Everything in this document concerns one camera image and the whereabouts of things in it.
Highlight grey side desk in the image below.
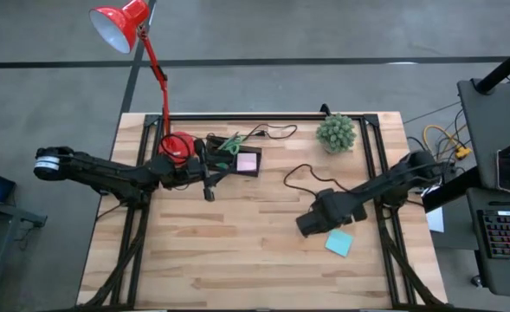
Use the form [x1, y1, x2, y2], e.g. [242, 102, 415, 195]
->
[456, 77, 510, 192]

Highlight green handled scissors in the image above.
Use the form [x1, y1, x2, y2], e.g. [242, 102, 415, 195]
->
[217, 134, 248, 156]

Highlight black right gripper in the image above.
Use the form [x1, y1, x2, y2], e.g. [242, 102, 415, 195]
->
[295, 188, 368, 238]

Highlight red desk lamp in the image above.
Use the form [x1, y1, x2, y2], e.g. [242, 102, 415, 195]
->
[88, 0, 197, 168]

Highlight white paper sheet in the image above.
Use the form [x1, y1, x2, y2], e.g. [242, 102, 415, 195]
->
[425, 206, 446, 234]

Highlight backlit keyboard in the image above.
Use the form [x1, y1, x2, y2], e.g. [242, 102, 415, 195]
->
[477, 209, 510, 260]

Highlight black diagonal beam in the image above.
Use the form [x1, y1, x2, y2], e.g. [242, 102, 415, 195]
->
[423, 166, 481, 213]

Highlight teal sticky note pad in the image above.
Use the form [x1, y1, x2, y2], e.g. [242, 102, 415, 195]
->
[324, 228, 354, 258]

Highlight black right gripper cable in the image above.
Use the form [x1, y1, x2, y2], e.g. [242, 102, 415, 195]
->
[282, 163, 351, 198]

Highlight grey keyboard desk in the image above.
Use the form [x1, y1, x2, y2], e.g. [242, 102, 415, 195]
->
[466, 186, 510, 299]

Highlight black diagonal pole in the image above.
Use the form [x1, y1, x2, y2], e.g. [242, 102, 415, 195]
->
[474, 38, 510, 94]

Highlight pink sticky note pad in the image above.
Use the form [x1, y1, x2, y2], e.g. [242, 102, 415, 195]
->
[236, 152, 258, 172]

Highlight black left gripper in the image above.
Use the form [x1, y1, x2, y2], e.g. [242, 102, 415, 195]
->
[163, 138, 240, 203]

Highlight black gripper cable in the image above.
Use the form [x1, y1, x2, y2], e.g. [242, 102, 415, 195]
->
[161, 133, 197, 166]
[282, 163, 351, 198]

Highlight thin floor cable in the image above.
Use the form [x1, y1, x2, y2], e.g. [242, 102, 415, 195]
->
[403, 101, 462, 125]

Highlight black smartphone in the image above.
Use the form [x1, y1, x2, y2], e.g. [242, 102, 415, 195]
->
[496, 149, 510, 195]

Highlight black lamp power cable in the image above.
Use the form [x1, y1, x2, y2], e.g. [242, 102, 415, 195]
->
[204, 123, 299, 144]

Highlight black aluminium table frame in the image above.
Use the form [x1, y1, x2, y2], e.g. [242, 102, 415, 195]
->
[79, 113, 450, 311]

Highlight yellow cable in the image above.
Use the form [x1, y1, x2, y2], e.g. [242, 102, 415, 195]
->
[423, 124, 473, 183]

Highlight black equipment stand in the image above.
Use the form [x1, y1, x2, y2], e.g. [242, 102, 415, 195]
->
[0, 202, 48, 312]

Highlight potted artificial green plant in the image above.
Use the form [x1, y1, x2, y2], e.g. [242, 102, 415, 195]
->
[315, 113, 358, 153]

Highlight black mesh desk organizer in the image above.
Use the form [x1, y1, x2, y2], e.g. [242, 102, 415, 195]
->
[204, 136, 263, 178]

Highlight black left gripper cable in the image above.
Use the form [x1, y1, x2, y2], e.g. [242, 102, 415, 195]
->
[161, 133, 197, 166]

